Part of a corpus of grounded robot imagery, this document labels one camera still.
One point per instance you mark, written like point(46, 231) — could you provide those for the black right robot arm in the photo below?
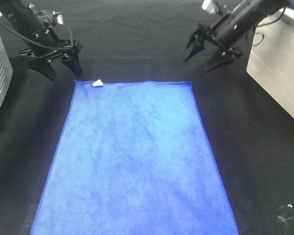
point(264, 8)

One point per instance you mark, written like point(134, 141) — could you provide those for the right clear tape piece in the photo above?
point(283, 214)

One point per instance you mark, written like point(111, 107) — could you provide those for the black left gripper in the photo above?
point(45, 45)

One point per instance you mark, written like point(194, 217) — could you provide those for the white slotted storage box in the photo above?
point(271, 59)

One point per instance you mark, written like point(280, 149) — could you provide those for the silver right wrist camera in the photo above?
point(213, 7)

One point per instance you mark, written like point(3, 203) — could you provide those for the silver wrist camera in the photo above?
point(51, 19)
point(213, 7)

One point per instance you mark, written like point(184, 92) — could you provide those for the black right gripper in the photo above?
point(225, 33)

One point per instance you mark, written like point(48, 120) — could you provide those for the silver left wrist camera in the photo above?
point(51, 19)

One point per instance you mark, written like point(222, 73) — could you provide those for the black table cloth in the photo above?
point(251, 135)

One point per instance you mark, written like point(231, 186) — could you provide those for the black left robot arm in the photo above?
point(16, 12)

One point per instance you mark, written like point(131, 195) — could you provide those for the blue microfibre towel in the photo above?
point(134, 159)

